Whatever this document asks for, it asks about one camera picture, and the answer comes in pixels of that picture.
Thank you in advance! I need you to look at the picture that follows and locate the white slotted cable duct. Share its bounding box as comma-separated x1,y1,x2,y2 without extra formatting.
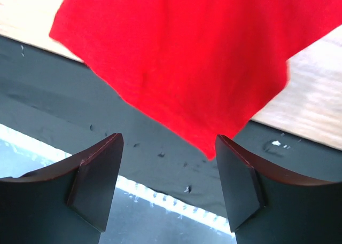
1,125,236,243

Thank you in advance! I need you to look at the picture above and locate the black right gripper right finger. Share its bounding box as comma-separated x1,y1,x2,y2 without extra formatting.
215,135,341,243

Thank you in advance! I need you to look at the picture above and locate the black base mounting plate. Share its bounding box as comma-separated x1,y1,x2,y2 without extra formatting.
1,33,341,216

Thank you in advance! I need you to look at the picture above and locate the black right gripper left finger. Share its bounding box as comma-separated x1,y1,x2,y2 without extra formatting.
1,133,124,244

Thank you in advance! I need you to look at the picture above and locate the red t shirt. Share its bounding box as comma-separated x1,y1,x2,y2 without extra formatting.
49,0,341,159

